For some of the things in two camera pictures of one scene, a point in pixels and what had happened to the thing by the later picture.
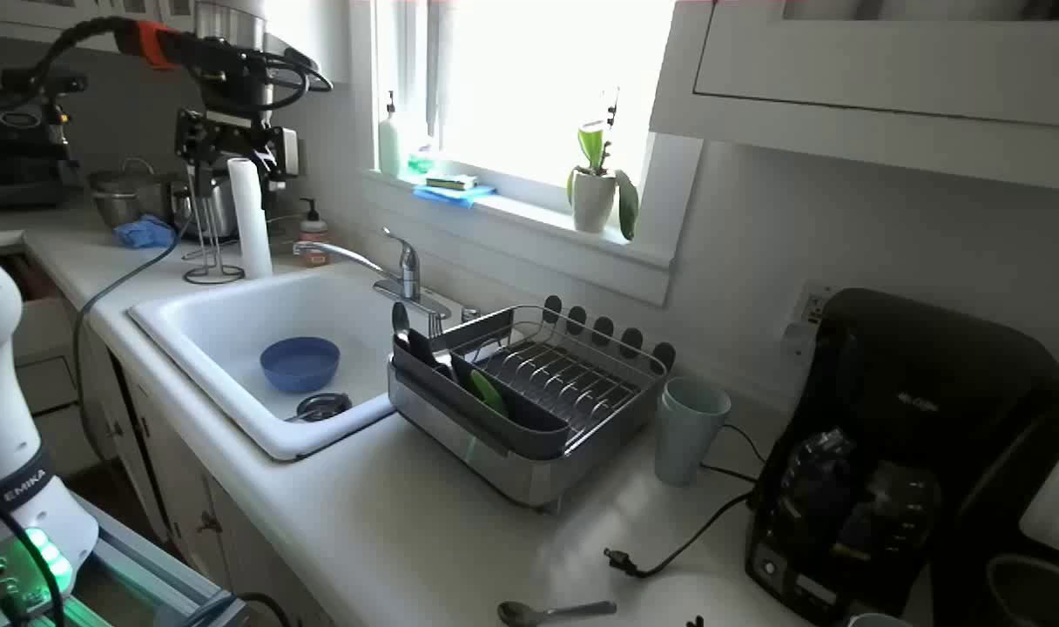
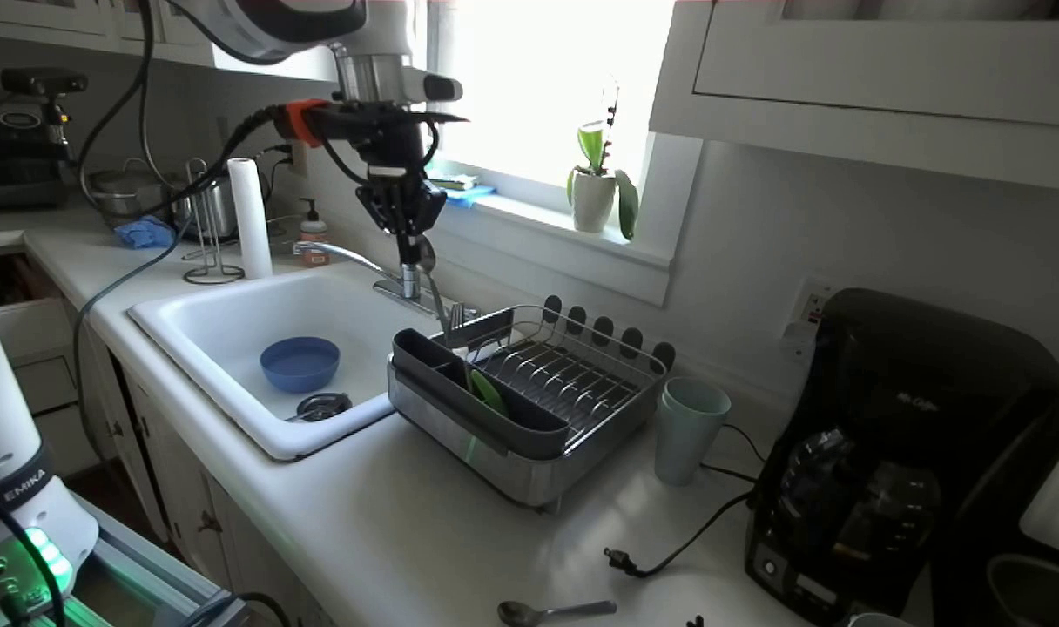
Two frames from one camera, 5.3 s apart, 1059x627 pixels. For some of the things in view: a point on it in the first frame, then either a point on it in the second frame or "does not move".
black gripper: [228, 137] -> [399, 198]
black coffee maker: [889, 485] does not move
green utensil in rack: [493, 400] does not move
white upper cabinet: [981, 87] does not move
